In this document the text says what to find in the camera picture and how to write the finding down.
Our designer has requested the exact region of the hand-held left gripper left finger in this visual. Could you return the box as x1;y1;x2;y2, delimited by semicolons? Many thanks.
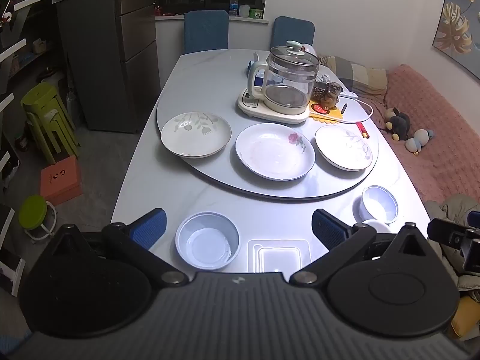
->
41;208;190;287

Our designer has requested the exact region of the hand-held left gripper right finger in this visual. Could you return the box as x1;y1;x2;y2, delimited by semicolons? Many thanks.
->
290;209;436;287

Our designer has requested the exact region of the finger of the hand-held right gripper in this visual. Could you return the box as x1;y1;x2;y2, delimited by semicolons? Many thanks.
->
427;217;469;251

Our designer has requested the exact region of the small white bowl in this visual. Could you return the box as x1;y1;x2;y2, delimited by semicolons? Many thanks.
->
361;219;393;234

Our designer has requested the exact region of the pale blue plastic bowl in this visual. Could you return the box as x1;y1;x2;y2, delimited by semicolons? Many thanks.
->
359;185;399;223
175;212;241;271

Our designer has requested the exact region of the plate with grey leaf sprig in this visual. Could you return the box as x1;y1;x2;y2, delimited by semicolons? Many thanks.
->
314;125;374;172

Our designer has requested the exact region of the white plate with pink rose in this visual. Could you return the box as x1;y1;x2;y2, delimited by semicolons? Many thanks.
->
235;122;316;181

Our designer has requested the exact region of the plate with tulip leaf pattern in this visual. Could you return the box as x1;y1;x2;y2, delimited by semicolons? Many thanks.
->
160;111;232;159

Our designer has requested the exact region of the beige jacket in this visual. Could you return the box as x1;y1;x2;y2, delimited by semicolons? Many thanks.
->
425;194;480;301

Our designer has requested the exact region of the yellow cloth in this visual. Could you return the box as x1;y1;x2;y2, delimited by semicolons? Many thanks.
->
449;295;480;341

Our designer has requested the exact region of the blue penguin plush toy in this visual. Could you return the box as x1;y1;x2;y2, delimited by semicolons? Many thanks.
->
404;129;435;157

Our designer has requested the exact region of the orange cardboard box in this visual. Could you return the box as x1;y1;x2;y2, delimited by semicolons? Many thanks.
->
40;156;83;207

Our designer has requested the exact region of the pink sofa blanket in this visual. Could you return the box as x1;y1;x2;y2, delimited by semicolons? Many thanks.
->
374;63;480;204

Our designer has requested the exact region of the round green stool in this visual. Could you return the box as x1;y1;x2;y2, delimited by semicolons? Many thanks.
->
18;194;58;240

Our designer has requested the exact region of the yellow and red coaster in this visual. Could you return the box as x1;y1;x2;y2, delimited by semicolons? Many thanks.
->
309;101;344;125

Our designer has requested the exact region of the dark mouse plush toy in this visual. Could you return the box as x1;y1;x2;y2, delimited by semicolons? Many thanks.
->
384;107;412;142

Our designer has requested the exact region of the brown animal figurine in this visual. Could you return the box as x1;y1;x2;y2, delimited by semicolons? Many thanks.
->
313;81;343;110

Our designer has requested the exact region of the cream kettle base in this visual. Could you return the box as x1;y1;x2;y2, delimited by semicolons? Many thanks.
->
236;88;313;125

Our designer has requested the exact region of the stack of green plastic stools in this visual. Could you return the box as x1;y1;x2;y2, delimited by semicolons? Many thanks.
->
20;82;82;166

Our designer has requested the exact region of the glass electric kettle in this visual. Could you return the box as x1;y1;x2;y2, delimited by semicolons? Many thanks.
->
247;41;320;114

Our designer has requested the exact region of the grey round turntable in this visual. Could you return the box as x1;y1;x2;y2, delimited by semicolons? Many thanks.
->
155;49;380;200

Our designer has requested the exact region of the checked cushion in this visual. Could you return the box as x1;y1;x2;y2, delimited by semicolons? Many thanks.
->
318;55;389;95

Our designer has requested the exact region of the blue and white box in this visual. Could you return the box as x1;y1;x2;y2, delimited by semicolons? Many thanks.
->
245;59;269;88

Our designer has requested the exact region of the grey refrigerator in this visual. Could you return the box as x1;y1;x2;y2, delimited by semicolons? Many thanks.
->
56;0;162;134

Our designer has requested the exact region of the blue dining chair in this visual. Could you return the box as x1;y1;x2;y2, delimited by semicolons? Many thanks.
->
271;16;316;50
183;10;230;55

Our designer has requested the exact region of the white cable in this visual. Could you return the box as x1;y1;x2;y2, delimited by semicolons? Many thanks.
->
337;95;375;125

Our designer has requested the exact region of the gold leaf wall picture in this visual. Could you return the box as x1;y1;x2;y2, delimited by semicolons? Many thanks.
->
431;0;480;76

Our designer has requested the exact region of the dark wall shelf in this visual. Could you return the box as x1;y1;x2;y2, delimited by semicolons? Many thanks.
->
0;0;58;196

